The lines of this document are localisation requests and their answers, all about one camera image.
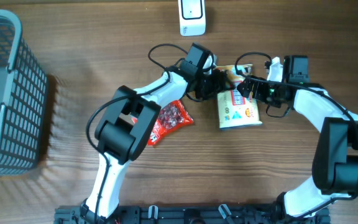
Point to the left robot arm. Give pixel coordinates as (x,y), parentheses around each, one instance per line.
(129,117)

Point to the grey plastic shopping basket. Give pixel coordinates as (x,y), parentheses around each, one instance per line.
(23,96)

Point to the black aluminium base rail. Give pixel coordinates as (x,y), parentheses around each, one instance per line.
(246,214)

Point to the white barcode scanner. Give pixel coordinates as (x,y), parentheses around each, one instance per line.
(192,17)

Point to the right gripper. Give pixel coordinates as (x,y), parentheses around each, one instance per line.
(258,94)

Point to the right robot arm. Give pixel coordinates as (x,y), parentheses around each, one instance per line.
(335,164)

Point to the white blue-edged packet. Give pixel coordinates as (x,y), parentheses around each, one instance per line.
(234,110)

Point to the red Hacks candy bag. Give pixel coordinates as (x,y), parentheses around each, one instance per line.
(170,118)

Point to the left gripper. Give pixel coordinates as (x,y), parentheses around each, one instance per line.
(221,83)

